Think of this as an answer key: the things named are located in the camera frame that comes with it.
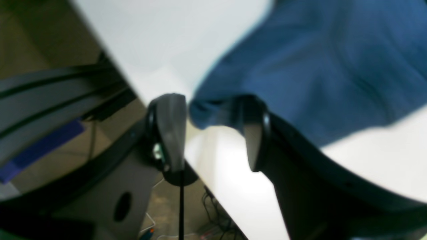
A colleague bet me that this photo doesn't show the black cable bundle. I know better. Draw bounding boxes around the black cable bundle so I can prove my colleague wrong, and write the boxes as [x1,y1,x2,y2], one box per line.
[200,187,247,240]

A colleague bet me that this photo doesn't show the black round lamp base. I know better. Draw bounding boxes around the black round lamp base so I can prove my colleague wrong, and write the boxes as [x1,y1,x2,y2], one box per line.
[162,162,198,240]

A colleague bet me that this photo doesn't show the grey table frame rails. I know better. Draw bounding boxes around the grey table frame rails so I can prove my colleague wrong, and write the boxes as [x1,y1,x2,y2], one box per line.
[0,61,130,166]

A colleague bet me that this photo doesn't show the blue strip under table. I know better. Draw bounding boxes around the blue strip under table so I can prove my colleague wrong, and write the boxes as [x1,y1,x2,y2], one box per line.
[0,118,84,184]

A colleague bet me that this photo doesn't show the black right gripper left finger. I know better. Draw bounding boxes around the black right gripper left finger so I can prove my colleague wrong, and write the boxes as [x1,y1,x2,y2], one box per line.
[1,94,187,240]

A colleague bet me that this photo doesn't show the dark blue t-shirt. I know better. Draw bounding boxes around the dark blue t-shirt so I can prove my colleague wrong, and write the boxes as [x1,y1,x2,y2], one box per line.
[189,0,427,146]

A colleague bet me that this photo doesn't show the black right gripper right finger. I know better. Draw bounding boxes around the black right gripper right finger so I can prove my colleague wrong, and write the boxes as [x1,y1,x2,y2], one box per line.
[239,95,427,240]

